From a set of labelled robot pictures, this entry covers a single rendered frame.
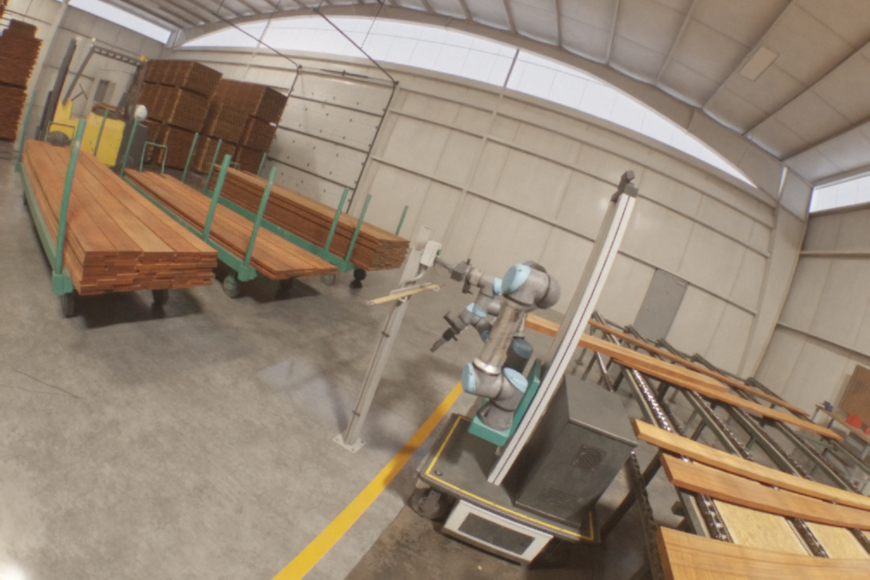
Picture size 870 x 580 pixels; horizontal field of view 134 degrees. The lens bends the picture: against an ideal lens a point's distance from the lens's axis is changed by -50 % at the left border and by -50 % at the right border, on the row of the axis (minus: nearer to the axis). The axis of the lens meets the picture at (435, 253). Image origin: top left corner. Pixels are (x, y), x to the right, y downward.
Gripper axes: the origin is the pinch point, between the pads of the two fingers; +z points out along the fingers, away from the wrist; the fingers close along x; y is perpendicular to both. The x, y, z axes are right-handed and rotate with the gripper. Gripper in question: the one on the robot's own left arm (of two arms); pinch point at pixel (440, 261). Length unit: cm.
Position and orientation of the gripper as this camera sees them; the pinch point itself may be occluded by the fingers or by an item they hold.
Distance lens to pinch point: 174.7
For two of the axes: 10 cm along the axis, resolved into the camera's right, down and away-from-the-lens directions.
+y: 2.4, -8.8, -4.0
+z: -8.8, -3.8, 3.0
